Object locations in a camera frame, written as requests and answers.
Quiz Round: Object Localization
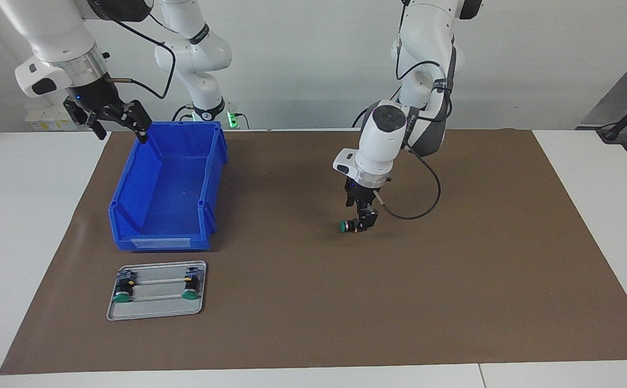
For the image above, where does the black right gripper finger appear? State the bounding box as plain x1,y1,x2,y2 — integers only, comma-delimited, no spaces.
102,100,154,145
64,100,108,142

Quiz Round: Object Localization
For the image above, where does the white plastic box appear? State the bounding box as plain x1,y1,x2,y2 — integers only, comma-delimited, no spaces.
24,104,80,131

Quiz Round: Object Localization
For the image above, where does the blue plastic storage bin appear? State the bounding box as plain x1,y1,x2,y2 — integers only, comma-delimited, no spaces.
108,121,228,252

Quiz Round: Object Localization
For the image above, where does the brown table mat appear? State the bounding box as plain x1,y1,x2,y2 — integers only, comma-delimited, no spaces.
0,128,627,376

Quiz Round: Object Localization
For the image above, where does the green lit base connector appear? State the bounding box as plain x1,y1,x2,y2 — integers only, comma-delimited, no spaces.
226,105,250,130

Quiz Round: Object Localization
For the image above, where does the silver metal tray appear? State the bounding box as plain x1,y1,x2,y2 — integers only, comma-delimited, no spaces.
106,261,207,322

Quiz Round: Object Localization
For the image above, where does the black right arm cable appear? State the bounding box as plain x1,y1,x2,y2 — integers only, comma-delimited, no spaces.
90,0,177,101

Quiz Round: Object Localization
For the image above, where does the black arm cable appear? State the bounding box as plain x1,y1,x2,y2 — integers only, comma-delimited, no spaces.
90,0,177,101
374,0,453,220

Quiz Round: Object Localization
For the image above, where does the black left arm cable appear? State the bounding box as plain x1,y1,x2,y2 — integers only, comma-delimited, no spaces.
374,0,453,220

